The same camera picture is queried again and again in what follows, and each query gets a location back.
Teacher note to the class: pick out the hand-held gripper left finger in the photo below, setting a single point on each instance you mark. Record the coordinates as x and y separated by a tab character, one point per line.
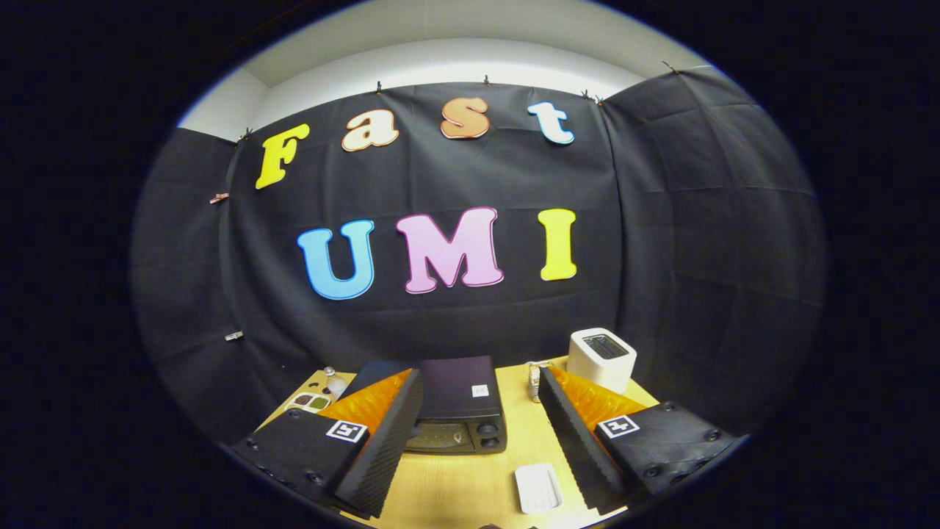
385	448

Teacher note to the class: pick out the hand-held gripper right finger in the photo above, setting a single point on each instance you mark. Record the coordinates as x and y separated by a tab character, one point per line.
573	441

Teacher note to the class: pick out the black toaster oven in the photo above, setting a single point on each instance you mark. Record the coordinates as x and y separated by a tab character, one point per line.
459	389

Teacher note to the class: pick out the white pop-up toaster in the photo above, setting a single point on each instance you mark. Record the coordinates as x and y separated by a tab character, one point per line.
598	367

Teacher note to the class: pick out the white ribbed dish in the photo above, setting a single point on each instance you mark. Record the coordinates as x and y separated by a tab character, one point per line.
537	488

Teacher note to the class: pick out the small clear bottle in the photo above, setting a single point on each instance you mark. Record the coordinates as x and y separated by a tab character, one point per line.
336	386

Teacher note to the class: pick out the white divided seasoning dish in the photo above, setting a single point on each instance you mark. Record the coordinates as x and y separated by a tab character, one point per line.
308	402

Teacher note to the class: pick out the wooden clip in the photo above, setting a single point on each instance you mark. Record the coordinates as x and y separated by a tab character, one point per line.
219	198

